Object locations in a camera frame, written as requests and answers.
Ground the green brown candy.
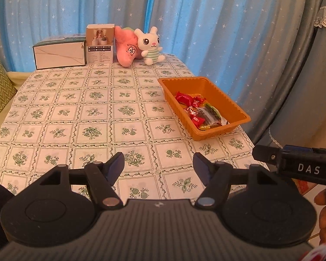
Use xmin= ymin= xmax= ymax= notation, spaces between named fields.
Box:
xmin=202 ymin=103 xmax=220 ymax=115

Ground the red twist-wrapped candy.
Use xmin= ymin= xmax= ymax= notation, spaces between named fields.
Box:
xmin=175 ymin=92 xmax=192 ymax=104

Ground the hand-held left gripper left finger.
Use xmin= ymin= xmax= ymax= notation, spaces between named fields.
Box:
xmin=30 ymin=152 xmax=125 ymax=211

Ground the pink plush toy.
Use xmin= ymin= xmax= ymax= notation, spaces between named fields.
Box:
xmin=114 ymin=27 xmax=143 ymax=68

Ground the white box teal top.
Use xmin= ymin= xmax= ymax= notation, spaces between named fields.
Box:
xmin=33 ymin=34 xmax=87 ymax=70

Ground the grey lace-trimmed furniture cover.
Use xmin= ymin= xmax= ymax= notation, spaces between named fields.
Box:
xmin=257 ymin=0 xmax=326 ymax=153

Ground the floral green white tablecloth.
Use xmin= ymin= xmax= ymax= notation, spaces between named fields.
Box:
xmin=0 ymin=54 xmax=269 ymax=199

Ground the yellow green sofa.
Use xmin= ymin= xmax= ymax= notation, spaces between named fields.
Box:
xmin=0 ymin=50 xmax=32 ymax=149

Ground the white bunny plush toy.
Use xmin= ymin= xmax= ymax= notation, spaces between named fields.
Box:
xmin=134 ymin=27 xmax=166 ymax=66

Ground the red white patterned clothing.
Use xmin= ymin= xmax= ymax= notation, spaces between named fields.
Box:
xmin=301 ymin=241 xmax=326 ymax=261

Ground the yellow box red label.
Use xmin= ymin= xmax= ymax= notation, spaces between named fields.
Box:
xmin=299 ymin=181 xmax=319 ymax=196

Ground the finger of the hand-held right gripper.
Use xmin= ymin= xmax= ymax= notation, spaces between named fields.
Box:
xmin=284 ymin=145 xmax=326 ymax=159
xmin=253 ymin=145 xmax=326 ymax=188

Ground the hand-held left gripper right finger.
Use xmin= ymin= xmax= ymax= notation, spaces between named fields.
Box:
xmin=193 ymin=152 xmax=286 ymax=210

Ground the red square candy packet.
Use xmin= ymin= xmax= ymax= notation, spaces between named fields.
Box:
xmin=190 ymin=115 xmax=205 ymax=129

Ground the dark clear snack packet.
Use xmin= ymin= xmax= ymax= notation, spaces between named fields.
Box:
xmin=197 ymin=107 xmax=229 ymax=127

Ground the beige product carton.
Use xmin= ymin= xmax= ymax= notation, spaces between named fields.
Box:
xmin=86 ymin=24 xmax=115 ymax=64

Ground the orange plastic tray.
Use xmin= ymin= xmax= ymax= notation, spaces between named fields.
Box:
xmin=158 ymin=77 xmax=251 ymax=141

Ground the blue grey star curtain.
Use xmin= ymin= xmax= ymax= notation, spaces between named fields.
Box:
xmin=0 ymin=0 xmax=156 ymax=72
xmin=152 ymin=0 xmax=324 ymax=142

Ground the person's right hand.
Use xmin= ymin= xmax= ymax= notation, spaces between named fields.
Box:
xmin=314 ymin=190 xmax=326 ymax=242

